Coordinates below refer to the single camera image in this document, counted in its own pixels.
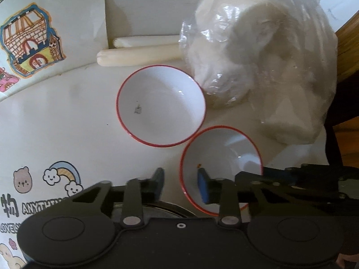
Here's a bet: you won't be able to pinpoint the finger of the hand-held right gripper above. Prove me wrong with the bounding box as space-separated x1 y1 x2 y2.
263 165 359 184
235 171 347 201

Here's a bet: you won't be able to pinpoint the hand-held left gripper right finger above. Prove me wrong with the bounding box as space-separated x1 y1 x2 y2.
197 167 292 228

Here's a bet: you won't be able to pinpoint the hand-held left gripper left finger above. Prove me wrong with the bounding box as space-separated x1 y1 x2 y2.
66 167 165 228

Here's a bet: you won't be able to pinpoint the stainless steel plate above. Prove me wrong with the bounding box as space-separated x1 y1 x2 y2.
142 200 195 219

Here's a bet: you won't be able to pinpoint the white bowl red rim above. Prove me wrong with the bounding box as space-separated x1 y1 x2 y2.
116 65 206 148
179 126 264 217

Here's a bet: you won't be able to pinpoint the person's right hand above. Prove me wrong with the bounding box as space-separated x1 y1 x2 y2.
337 254 359 269

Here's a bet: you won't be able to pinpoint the white printed table cover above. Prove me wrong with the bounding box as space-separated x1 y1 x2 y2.
0 59 331 269

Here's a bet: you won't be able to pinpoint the clear plastic bag white rolls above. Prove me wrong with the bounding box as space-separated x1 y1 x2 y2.
178 0 338 146

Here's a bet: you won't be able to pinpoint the wooden frame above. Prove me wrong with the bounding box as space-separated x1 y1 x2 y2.
334 14 359 85

